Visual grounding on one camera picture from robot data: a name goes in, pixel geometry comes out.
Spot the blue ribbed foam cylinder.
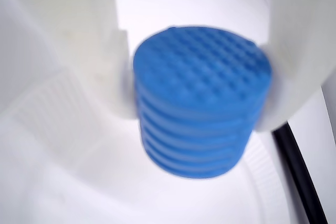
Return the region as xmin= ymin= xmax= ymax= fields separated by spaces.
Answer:
xmin=132 ymin=25 xmax=274 ymax=180

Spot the black cable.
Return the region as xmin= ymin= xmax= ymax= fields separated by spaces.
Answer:
xmin=271 ymin=121 xmax=329 ymax=224

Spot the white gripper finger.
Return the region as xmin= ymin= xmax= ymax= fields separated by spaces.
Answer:
xmin=255 ymin=0 xmax=336 ymax=132
xmin=0 ymin=0 xmax=137 ymax=120

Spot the white paper plate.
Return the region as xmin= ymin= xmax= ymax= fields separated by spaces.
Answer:
xmin=0 ymin=74 xmax=292 ymax=224

